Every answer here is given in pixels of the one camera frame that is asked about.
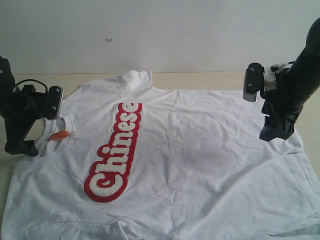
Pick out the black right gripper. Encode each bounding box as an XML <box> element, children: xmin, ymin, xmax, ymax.
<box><xmin>259</xmin><ymin>67</ymin><xmax>304</xmax><ymax>141</ymax></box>

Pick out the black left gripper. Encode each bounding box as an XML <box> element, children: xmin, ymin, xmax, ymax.
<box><xmin>3</xmin><ymin>84</ymin><xmax>50</xmax><ymax>157</ymax></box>

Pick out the white t-shirt red lettering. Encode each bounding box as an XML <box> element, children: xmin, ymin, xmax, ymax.
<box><xmin>1</xmin><ymin>70</ymin><xmax>320</xmax><ymax>240</ymax></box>

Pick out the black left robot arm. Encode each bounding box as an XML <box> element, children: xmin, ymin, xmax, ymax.
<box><xmin>0</xmin><ymin>57</ymin><xmax>48</xmax><ymax>156</ymax></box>

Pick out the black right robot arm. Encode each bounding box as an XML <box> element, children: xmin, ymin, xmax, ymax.
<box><xmin>259</xmin><ymin>19</ymin><xmax>320</xmax><ymax>142</ymax></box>

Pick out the orange neck size label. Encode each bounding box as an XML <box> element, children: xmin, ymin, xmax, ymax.
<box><xmin>48</xmin><ymin>130</ymin><xmax>77</xmax><ymax>141</ymax></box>

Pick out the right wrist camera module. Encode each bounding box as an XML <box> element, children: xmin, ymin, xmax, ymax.
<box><xmin>243</xmin><ymin>61</ymin><xmax>294</xmax><ymax>103</ymax></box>

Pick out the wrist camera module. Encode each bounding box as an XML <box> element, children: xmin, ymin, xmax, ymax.
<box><xmin>243</xmin><ymin>61</ymin><xmax>294</xmax><ymax>103</ymax></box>
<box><xmin>43</xmin><ymin>86</ymin><xmax>64</xmax><ymax>121</ymax></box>

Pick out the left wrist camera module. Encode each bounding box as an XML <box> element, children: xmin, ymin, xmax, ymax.
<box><xmin>43</xmin><ymin>86</ymin><xmax>64</xmax><ymax>121</ymax></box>

